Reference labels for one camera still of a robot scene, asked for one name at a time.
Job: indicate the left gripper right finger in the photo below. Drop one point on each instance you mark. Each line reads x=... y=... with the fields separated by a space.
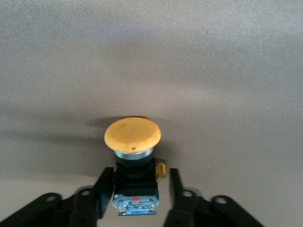
x=189 y=208

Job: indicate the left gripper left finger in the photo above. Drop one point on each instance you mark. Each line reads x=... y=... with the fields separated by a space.
x=78 y=208

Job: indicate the orange mushroom push button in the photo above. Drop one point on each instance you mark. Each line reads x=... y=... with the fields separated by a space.
x=132 y=137

